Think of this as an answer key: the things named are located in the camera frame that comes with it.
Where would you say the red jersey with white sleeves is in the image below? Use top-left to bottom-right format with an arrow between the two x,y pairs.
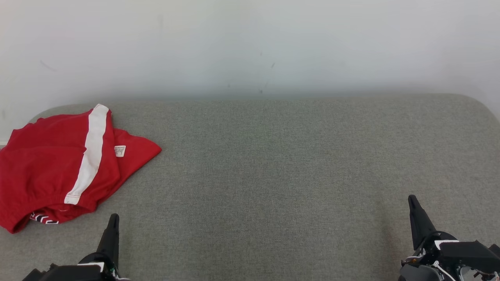
8,128 -> 162,234

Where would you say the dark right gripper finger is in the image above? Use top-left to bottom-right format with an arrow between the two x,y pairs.
408,195 -> 437,251

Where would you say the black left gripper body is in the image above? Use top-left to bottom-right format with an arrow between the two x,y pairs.
78,253 -> 130,281

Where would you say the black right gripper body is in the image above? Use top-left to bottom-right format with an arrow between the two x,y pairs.
402,231 -> 458,270

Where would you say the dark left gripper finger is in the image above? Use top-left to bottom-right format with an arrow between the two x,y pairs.
97,213 -> 120,270

